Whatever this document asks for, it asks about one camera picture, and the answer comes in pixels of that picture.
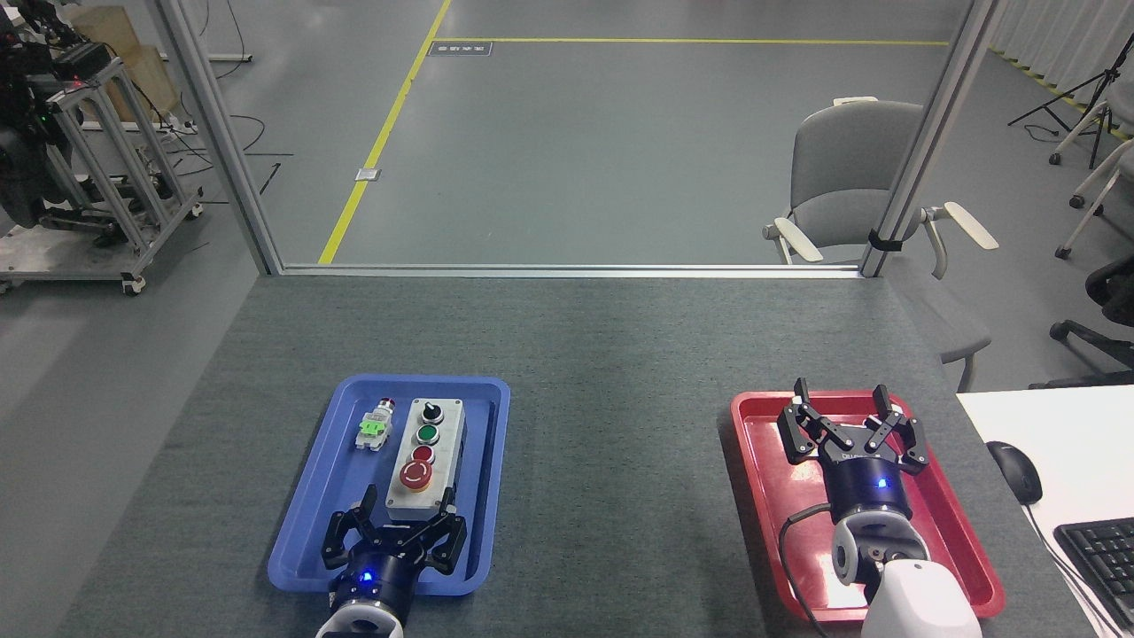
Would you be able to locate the black machine on cart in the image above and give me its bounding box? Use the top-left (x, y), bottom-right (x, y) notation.
top-left (0, 0), bottom-right (107, 231)

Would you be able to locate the white-framed chair on wheels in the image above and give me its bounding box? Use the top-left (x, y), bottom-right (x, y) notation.
top-left (1050, 97), bottom-right (1134, 260)

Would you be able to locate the red plastic tray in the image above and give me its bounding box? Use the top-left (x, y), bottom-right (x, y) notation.
top-left (730, 390), bottom-right (1006, 623)

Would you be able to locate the silver aluminium table rail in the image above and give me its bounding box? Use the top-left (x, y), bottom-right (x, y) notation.
top-left (279, 262), bottom-right (865, 279)

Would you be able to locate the grey chair with white armrests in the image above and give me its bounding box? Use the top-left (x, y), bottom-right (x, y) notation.
top-left (762, 97), bottom-right (1000, 393)

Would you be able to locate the black office chair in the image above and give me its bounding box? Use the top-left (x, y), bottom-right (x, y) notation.
top-left (1029, 257), bottom-right (1134, 389)

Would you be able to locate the silver aluminium frame post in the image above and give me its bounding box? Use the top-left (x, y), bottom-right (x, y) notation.
top-left (859, 0), bottom-right (1002, 277)
top-left (155, 0), bottom-right (284, 276)

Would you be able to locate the small red-capped push button switch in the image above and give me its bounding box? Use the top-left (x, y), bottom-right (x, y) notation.
top-left (354, 399), bottom-right (397, 451)

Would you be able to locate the black floor cable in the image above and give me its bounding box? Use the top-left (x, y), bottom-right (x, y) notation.
top-left (168, 111), bottom-right (295, 198)

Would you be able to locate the black computer mouse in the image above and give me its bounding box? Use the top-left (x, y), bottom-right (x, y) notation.
top-left (986, 440), bottom-right (1044, 506)

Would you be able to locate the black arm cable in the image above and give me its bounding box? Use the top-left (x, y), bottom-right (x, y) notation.
top-left (779, 502), bottom-right (835, 638)

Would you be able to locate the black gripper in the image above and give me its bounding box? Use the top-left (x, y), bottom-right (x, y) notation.
top-left (321, 486), bottom-right (468, 612)
top-left (778, 378), bottom-right (929, 525)

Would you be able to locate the aluminium cart on wheels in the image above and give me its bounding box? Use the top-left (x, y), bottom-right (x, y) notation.
top-left (0, 58), bottom-right (205, 298)

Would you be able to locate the black mouse cable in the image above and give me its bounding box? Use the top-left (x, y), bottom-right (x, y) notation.
top-left (1023, 501), bottom-right (1119, 638)

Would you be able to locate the black tripod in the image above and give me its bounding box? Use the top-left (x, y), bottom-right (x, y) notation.
top-left (1007, 34), bottom-right (1134, 169)

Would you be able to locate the blue plastic tray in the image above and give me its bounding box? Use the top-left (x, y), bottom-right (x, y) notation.
top-left (268, 374), bottom-right (511, 596)

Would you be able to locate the black keyboard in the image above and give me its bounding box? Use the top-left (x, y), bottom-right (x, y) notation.
top-left (1053, 518), bottom-right (1134, 634)

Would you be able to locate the cardboard box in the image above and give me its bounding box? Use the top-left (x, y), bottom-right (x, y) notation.
top-left (71, 4), bottom-right (178, 125)

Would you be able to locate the grey four-button control box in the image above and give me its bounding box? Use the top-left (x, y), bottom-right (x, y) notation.
top-left (384, 397), bottom-right (466, 525)

